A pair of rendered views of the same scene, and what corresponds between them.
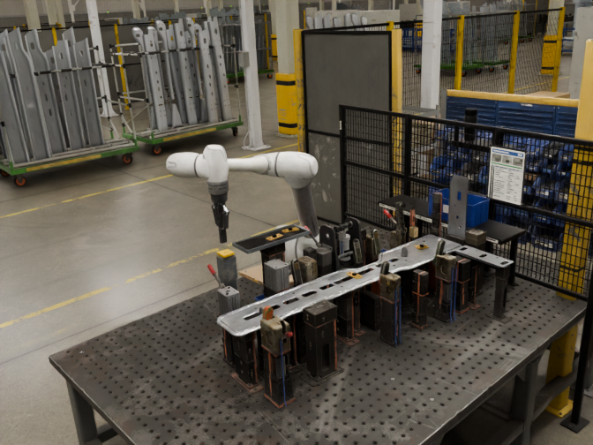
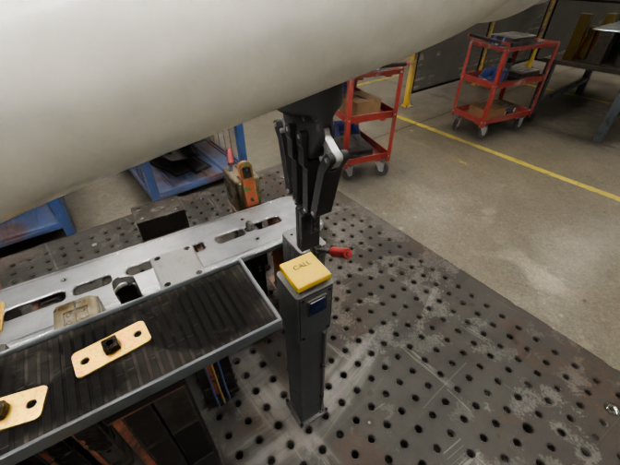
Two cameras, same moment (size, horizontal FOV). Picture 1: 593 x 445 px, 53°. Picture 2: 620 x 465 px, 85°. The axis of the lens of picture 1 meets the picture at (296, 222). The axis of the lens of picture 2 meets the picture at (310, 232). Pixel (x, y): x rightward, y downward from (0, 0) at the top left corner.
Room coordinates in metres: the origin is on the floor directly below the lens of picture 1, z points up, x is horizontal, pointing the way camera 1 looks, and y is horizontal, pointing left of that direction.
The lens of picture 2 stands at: (2.87, 0.37, 1.53)
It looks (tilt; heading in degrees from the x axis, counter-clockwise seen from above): 39 degrees down; 184
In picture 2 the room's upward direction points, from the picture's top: straight up
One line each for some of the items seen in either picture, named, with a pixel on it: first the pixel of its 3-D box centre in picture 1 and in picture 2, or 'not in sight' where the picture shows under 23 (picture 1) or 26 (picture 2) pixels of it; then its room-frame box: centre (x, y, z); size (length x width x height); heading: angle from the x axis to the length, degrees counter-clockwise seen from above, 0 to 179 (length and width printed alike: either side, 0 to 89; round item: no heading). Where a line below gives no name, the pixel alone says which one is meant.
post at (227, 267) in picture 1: (229, 298); (305, 354); (2.50, 0.33, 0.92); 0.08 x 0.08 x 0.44; 36
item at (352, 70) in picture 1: (347, 142); not in sight; (5.37, -0.50, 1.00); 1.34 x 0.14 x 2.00; 42
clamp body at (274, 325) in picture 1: (277, 360); (246, 221); (2.02, 0.10, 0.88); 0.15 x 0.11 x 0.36; 36
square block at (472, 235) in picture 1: (474, 262); not in sight; (2.85, -0.93, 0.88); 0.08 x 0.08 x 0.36; 36
